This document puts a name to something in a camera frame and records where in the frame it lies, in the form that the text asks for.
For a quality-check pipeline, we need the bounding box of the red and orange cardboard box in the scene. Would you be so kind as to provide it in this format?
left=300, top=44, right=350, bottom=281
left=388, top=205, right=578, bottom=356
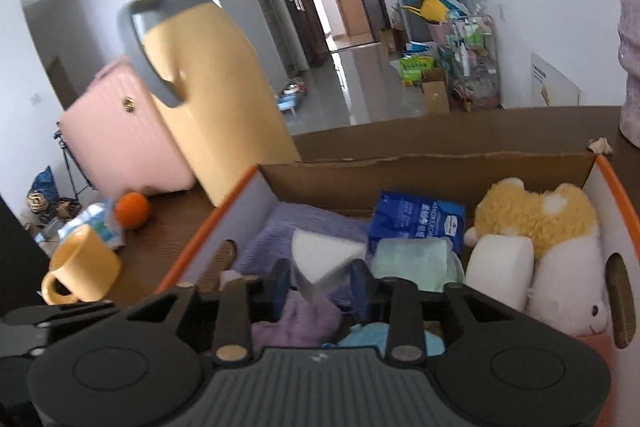
left=155, top=150, right=640, bottom=353

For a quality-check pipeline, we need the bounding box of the orange fruit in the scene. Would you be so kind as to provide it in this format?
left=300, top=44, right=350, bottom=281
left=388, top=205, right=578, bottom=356
left=115, top=192, right=151, bottom=230

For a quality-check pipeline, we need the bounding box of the yellow mug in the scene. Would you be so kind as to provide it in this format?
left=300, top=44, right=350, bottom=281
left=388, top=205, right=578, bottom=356
left=41, top=224, right=122, bottom=305

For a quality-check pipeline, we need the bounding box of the yellow thermos jug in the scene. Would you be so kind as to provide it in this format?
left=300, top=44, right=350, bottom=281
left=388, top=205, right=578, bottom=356
left=117, top=0, right=301, bottom=208

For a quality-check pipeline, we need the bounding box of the white triangular sponge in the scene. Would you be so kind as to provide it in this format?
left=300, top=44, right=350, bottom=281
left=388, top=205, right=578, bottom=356
left=291, top=229, right=367, bottom=303

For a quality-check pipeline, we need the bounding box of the dark entrance door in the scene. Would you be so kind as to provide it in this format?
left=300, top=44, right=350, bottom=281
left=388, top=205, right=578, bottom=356
left=270, top=0, right=331, bottom=68

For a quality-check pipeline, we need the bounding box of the blue and white wipes pack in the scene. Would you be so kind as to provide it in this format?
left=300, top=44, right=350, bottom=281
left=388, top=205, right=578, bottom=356
left=57, top=199, right=126, bottom=250

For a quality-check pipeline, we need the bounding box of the light green towel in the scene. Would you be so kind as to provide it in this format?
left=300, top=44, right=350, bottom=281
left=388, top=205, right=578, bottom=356
left=372, top=238, right=466, bottom=293

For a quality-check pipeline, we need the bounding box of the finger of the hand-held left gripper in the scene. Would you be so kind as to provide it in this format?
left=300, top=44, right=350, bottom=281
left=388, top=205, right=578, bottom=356
left=2, top=301, right=116, bottom=327

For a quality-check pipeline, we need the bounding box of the light blue towel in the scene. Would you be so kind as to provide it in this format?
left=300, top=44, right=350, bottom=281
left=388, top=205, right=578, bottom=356
left=340, top=322, right=446, bottom=353

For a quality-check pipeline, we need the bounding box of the brown cardboard carton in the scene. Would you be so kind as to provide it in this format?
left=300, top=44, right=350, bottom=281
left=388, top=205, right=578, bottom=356
left=421, top=79, right=451, bottom=115

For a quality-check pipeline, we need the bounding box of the yellow and white plush toy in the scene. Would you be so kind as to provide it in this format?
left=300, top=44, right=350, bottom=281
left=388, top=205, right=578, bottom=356
left=465, top=177, right=611, bottom=338

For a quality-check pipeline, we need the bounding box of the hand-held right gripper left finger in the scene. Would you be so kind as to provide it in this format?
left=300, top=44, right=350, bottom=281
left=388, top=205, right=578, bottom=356
left=126, top=259, right=293, bottom=367

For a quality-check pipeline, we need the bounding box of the white towel roll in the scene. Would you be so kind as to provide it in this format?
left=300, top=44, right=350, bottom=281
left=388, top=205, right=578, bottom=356
left=465, top=234, right=536, bottom=313

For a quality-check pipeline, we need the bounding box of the lavender fluffy towel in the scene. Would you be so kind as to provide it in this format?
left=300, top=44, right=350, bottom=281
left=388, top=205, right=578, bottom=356
left=250, top=292, right=343, bottom=350

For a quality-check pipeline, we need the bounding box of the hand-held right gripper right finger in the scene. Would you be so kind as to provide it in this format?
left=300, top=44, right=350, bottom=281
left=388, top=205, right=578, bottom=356
left=349, top=259, right=525, bottom=365

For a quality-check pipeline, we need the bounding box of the black tripod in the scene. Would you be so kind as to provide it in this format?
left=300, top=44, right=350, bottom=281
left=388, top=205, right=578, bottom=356
left=52, top=129, right=98, bottom=202

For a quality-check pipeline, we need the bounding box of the white board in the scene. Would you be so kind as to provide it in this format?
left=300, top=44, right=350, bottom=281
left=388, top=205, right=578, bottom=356
left=531, top=52, right=583, bottom=108

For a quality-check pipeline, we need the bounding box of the small blue stool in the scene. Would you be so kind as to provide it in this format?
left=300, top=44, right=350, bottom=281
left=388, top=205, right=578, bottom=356
left=276, top=79, right=308, bottom=115

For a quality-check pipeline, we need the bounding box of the pink suitcase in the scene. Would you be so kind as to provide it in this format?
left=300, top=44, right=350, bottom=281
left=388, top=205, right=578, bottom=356
left=55, top=57, right=196, bottom=202

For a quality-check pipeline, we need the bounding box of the black paper bag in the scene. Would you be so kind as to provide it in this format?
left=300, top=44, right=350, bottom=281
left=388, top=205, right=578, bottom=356
left=0, top=194, right=51, bottom=313

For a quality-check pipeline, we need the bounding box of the purple towel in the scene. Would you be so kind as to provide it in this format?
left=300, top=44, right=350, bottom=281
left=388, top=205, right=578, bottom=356
left=235, top=202, right=371, bottom=303

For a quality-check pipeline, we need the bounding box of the blue tissue packet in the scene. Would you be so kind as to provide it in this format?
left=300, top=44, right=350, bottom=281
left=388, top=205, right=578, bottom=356
left=369, top=191, right=467, bottom=255

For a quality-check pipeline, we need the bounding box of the pile of household clutter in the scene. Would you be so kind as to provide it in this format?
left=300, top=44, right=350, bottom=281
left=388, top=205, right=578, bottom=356
left=390, top=0, right=501, bottom=115

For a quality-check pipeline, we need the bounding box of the lilac textured vase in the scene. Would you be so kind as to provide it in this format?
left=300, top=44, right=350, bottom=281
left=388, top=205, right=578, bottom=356
left=616, top=0, right=640, bottom=142

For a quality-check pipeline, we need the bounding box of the blue bag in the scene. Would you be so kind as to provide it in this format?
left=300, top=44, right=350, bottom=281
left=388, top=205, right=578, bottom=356
left=32, top=167, right=56, bottom=198

